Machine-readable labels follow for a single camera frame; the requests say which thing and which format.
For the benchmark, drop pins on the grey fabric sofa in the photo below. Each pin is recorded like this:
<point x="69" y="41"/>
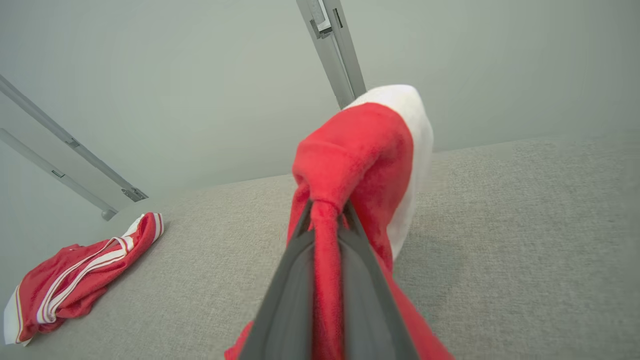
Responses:
<point x="500" y="250"/>

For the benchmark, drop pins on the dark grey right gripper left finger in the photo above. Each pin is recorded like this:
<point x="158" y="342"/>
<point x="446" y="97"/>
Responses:
<point x="285" y="320"/>

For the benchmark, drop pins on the red shorts with white hem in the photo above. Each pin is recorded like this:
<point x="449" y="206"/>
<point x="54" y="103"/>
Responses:
<point x="360" y="150"/>

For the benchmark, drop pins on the red jersey with white stripes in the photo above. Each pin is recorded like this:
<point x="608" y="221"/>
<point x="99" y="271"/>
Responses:
<point x="65" y="280"/>

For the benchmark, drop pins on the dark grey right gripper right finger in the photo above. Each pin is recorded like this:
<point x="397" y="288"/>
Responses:
<point x="370" y="320"/>

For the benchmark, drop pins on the grey partition post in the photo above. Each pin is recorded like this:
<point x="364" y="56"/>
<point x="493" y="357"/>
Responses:
<point x="327" y="60"/>
<point x="349" y="60"/>

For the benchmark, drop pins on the thin grey wall rail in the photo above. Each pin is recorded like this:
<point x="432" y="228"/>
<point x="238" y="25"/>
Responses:
<point x="50" y="122"/>
<point x="55" y="174"/>

